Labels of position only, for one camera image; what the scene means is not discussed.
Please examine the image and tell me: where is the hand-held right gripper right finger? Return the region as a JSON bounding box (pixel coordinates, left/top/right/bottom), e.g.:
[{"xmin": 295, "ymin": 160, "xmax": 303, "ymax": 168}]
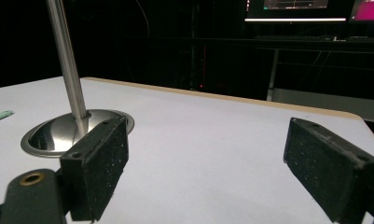
[{"xmin": 283, "ymin": 117, "xmax": 374, "ymax": 224}]

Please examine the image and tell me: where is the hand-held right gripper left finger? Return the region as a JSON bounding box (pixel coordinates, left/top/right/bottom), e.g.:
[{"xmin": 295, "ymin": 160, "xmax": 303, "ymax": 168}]
[{"xmin": 59, "ymin": 116, "xmax": 130, "ymax": 223}]

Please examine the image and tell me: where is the silver metal stand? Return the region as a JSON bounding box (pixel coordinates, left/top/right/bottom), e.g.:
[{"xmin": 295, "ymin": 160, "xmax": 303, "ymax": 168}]
[{"xmin": 21, "ymin": 0, "xmax": 135, "ymax": 159}]

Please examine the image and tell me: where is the dark desk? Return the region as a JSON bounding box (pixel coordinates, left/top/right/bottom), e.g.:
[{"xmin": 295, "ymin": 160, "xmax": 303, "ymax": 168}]
[{"xmin": 125, "ymin": 35, "xmax": 374, "ymax": 102}]

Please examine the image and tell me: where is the dark keyboard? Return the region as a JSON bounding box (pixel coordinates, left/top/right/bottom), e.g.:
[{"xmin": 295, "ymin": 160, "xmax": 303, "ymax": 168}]
[{"xmin": 254, "ymin": 34, "xmax": 335, "ymax": 42}]

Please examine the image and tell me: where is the computer monitor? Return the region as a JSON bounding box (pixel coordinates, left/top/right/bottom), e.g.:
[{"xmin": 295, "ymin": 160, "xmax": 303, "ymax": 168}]
[{"xmin": 243, "ymin": 0, "xmax": 355, "ymax": 23}]

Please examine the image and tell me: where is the monitor with pink picture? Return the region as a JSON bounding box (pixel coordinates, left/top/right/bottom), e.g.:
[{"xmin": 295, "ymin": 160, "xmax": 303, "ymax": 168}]
[{"xmin": 349, "ymin": 0, "xmax": 374, "ymax": 23}]

